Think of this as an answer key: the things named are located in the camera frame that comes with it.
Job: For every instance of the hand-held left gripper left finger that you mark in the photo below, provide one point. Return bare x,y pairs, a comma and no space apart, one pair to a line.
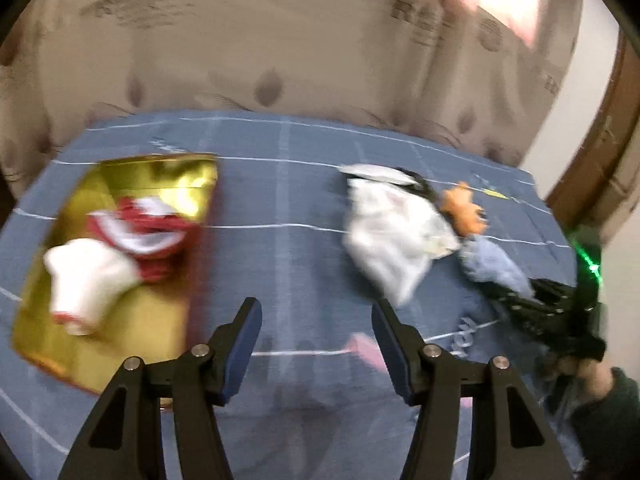
244,347

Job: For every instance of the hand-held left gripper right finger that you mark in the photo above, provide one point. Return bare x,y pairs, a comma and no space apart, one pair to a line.
393,355

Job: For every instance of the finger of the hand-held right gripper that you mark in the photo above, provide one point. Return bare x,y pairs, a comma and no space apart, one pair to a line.
547,290
522,312

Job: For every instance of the blue cloth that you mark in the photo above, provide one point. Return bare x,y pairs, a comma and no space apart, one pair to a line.
492,262

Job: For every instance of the orange plush toy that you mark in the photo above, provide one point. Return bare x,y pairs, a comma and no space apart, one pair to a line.
462,210

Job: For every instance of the white and green tissue packet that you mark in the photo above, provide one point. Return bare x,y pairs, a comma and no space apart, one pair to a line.
395,237

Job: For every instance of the gold box with red sides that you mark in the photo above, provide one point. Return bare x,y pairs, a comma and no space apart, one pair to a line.
100,310

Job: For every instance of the white fluffy soft toy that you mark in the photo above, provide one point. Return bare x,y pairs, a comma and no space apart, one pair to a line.
87,280

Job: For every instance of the person's right hand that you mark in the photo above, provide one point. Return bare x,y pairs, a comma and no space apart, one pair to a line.
587,377

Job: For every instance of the blue checked bed sheet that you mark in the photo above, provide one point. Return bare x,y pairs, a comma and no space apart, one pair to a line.
290,220

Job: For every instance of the red and white cloth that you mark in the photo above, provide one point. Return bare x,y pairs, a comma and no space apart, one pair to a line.
142,235

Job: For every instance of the black zip coin pouch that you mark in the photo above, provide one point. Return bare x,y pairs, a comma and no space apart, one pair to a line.
425,187

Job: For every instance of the small white floral sachet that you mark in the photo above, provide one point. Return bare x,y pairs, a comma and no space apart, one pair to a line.
372,172

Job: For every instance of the beige leaf print curtain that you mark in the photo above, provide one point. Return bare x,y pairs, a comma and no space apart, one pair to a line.
260,40

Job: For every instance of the brown wooden door frame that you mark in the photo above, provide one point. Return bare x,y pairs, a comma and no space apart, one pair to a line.
612,160

